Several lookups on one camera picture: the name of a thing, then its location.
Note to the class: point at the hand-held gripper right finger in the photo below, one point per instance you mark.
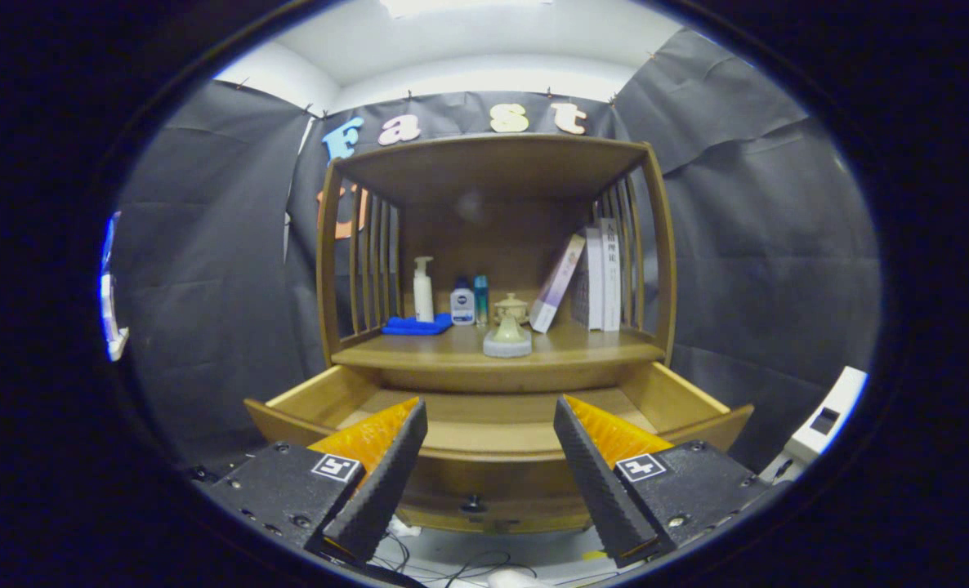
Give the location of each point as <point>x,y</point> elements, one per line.
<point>599,490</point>

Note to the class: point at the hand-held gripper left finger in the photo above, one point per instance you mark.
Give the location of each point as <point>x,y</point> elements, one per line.
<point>385,490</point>

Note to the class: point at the wooden drawer with black knob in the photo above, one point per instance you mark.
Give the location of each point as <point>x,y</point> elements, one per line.
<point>484,482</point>

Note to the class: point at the pale green soap with dish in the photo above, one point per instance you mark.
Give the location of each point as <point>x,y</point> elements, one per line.
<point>507,343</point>

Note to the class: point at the wooden countertop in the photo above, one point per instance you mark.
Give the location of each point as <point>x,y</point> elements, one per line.
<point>435,349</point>

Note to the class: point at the brown wooden cabinet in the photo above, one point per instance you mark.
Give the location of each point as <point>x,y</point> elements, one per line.
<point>493,167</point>

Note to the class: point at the white round object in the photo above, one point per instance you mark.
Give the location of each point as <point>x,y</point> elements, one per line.
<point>511,580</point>

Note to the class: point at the blue folded cloth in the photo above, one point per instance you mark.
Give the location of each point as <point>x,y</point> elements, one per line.
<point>411,326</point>

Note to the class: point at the white pump bottle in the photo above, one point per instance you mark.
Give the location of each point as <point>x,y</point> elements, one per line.
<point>424,298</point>

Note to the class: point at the white bottle with blue cap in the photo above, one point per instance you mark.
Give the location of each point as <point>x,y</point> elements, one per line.
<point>462,309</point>

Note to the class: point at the beige ceramic lidded cup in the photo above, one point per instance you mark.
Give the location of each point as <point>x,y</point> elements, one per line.
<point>511,309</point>

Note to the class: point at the plain white book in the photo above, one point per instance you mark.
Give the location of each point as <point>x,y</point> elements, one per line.
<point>593,282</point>

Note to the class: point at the white and purple book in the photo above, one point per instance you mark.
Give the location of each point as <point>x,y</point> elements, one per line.
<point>558,282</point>

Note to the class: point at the teal slim bottle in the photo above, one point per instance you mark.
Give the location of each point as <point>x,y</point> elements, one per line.
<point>481,298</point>

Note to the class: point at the white box with black slot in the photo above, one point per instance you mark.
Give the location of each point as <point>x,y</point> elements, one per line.
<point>840,400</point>

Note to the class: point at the black backdrop cloth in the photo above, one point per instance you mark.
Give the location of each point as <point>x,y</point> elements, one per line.
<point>779,269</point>

